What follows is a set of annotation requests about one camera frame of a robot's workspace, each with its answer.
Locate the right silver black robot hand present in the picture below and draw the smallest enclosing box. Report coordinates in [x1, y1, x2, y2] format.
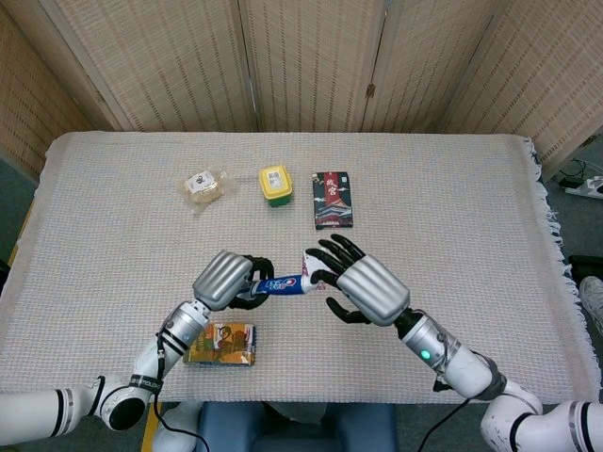
[305, 234, 411, 328]

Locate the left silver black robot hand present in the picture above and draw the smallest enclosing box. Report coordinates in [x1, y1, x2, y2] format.
[191, 250, 277, 313]

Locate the blue white toothpaste tube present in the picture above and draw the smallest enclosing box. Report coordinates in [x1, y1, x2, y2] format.
[235, 267, 334, 299]

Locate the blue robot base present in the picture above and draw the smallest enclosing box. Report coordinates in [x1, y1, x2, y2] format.
[195, 401, 399, 452]

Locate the clear-wrapped pastry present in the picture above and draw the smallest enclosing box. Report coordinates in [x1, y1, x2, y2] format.
[177, 167, 236, 216]

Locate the black playing card box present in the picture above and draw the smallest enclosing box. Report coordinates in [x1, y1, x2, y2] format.
[311, 171, 355, 231]

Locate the beige woven tablecloth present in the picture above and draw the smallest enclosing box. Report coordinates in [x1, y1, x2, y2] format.
[0, 131, 579, 406]

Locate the yellow-lidded green container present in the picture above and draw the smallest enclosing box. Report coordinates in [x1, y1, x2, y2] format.
[257, 163, 294, 208]

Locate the white base cover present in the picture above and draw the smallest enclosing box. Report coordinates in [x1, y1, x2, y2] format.
[153, 401, 203, 452]

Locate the yellow floor tape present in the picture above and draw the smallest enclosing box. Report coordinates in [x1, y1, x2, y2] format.
[140, 402, 163, 452]

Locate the white sneaker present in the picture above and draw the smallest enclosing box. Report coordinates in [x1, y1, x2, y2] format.
[578, 276, 603, 338]

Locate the woven folding screen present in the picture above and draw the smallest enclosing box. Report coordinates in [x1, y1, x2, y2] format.
[0, 0, 603, 181]

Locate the white power strip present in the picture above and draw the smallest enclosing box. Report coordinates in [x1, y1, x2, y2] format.
[563, 176, 603, 200]

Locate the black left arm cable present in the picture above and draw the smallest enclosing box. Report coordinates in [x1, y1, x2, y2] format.
[153, 327, 209, 452]

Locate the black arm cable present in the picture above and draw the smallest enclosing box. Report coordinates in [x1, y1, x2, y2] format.
[416, 376, 475, 452]
[153, 327, 209, 452]

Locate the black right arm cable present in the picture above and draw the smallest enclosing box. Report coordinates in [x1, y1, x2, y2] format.
[416, 376, 475, 452]

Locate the black power cable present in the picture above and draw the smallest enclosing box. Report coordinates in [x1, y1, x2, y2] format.
[557, 158, 591, 188]

